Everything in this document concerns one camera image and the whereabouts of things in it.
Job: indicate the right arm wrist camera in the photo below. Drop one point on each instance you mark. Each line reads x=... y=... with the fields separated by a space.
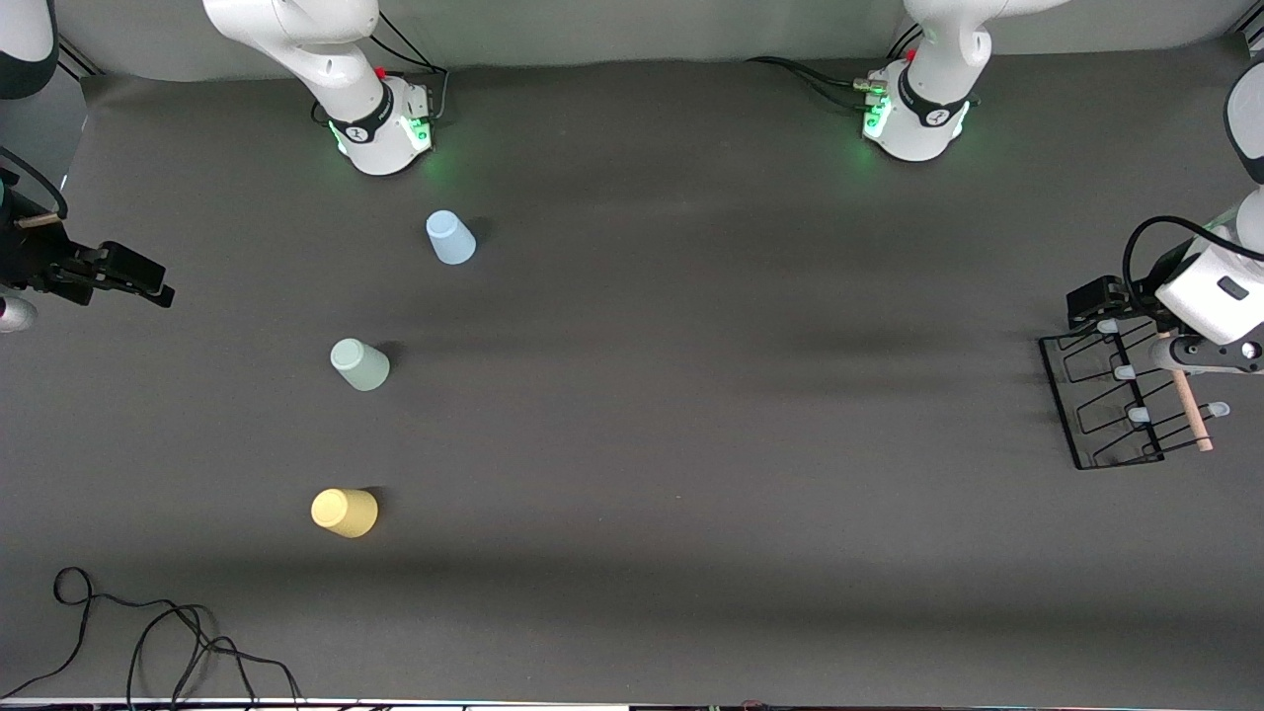
x=15 y=314

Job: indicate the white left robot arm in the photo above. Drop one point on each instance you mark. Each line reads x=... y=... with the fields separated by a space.
x=918 y=138

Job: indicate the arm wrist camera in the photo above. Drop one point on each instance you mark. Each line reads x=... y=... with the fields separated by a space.
x=1200 y=354
x=15 y=314

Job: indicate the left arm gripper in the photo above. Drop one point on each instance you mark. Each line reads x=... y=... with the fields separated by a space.
x=1098 y=296

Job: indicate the dark grey table mat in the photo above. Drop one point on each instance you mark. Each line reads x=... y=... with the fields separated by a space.
x=790 y=543

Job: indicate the pale green plastic cup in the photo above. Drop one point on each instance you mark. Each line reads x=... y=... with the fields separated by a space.
x=360 y=365

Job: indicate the dark metal frame rail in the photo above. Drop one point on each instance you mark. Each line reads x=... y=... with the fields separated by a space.
x=79 y=57
x=1254 y=39

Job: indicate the yellow plastic cup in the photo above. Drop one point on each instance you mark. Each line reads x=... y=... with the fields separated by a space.
x=346 y=513

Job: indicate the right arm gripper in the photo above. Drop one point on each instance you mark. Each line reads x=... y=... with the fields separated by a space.
x=28 y=255

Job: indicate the light blue plastic cup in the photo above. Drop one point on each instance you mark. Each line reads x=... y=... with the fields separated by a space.
x=451 y=242

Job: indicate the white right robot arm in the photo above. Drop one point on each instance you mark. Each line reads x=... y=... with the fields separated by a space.
x=380 y=148

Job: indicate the light grey backdrop cloth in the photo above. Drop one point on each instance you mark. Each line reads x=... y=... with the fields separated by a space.
x=642 y=30

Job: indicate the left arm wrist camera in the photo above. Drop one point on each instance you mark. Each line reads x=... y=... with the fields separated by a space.
x=1200 y=354

